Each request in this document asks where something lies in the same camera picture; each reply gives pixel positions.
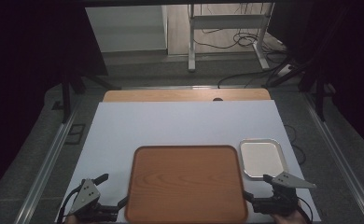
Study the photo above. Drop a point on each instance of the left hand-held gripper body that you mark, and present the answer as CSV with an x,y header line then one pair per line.
x,y
85,195

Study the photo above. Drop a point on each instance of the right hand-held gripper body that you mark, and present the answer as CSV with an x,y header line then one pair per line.
x,y
287,181

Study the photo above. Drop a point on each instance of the person's left hand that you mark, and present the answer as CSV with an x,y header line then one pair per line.
x,y
71,220

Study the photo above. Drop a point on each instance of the person's right hand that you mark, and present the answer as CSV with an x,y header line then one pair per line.
x,y
290,219

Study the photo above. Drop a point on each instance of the small silver metal tray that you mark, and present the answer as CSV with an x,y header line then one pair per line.
x,y
261,158

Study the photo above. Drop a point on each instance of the brown wooden tray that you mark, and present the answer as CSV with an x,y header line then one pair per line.
x,y
186,183

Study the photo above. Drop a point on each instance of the black metal stand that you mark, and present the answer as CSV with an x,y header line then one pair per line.
x,y
66,99
320,93

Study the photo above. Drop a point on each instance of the white board sheet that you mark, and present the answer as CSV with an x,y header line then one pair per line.
x,y
177,124

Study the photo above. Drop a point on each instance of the white power strip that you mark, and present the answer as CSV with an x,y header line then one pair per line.
x,y
284,70

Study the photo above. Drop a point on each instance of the light wooden table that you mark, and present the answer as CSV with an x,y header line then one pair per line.
x,y
183,95

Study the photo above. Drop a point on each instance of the white panel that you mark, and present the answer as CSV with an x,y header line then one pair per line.
x,y
127,28

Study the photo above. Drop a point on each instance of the silver metal rail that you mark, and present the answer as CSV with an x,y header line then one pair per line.
x,y
342,161
46,168

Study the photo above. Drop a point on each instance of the black floor socket frame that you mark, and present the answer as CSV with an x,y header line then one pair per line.
x,y
76,133

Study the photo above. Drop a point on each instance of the white metal desk frame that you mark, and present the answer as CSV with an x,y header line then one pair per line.
x,y
192,40

